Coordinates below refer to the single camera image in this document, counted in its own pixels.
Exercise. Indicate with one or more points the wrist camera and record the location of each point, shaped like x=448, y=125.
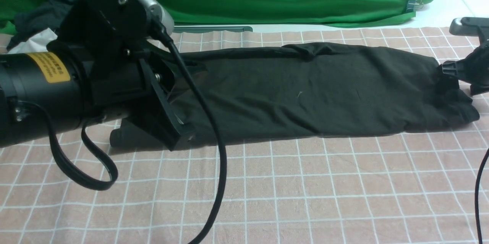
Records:
x=133, y=18
x=470, y=26

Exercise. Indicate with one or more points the gray long-sleeve top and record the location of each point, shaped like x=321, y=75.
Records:
x=326, y=89

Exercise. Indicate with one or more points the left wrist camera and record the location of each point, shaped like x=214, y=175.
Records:
x=133, y=18

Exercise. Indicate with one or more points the white crumpled garment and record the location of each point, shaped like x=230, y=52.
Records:
x=36, y=43

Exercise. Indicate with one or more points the blue binder clip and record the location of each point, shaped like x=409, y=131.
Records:
x=413, y=5

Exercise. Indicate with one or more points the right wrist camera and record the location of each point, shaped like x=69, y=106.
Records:
x=470, y=26

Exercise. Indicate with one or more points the gray metal rail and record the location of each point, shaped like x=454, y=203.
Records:
x=208, y=29

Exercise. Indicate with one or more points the pink checkered tablecloth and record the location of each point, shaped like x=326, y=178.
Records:
x=412, y=188

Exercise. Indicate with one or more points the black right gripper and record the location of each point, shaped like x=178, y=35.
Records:
x=474, y=70

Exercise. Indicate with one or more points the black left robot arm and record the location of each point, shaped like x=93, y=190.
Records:
x=37, y=83

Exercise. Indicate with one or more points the black crumpled garment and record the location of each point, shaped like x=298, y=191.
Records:
x=49, y=14

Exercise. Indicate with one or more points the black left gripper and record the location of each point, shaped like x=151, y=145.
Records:
x=126, y=62

